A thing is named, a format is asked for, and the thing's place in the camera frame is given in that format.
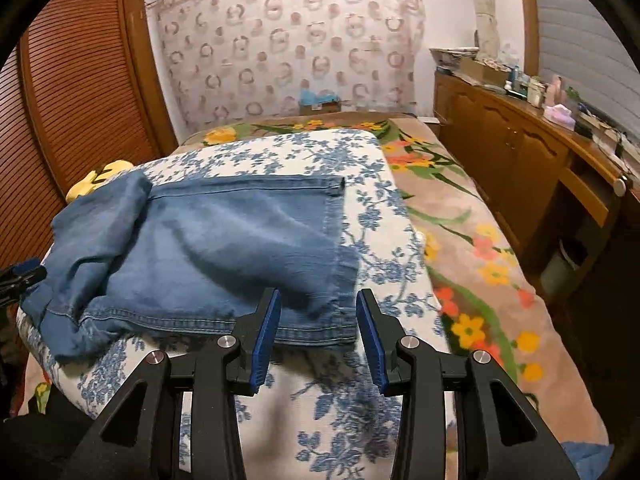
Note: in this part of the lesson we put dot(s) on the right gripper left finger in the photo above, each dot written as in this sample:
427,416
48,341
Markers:
137,435

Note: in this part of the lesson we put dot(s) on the blue denim jeans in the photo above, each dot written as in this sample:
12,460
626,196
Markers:
192,256

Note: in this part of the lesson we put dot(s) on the yellow Pikachu plush toy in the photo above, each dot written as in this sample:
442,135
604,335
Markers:
97,178

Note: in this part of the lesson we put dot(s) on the colourful flower pattern blanket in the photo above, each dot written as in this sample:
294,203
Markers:
484,299

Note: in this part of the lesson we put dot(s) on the brown louvered wardrobe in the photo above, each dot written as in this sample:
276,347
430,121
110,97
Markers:
79,90

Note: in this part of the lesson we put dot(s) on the long wooden sideboard cabinet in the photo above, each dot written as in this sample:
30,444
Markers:
555,195

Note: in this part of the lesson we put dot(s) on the circle pattern sheer curtain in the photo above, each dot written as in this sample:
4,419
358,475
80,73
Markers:
229,60

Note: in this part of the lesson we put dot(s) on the pink tissue pack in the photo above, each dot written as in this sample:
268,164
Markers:
560,115

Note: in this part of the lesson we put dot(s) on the cardboard box with blue bag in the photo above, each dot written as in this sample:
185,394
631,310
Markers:
312,103

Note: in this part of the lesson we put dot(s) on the pink bottle on sideboard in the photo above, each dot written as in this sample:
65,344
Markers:
554,94

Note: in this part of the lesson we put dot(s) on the cardboard box on sideboard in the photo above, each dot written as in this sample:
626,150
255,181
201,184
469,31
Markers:
485,72

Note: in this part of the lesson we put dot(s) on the stack of papers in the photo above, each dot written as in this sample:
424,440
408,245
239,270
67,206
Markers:
450,58

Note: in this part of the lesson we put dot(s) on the grey window roller blind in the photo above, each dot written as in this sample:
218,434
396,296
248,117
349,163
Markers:
576,43

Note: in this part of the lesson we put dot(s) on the beige tied side curtain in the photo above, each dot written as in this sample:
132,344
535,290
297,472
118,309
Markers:
487,28

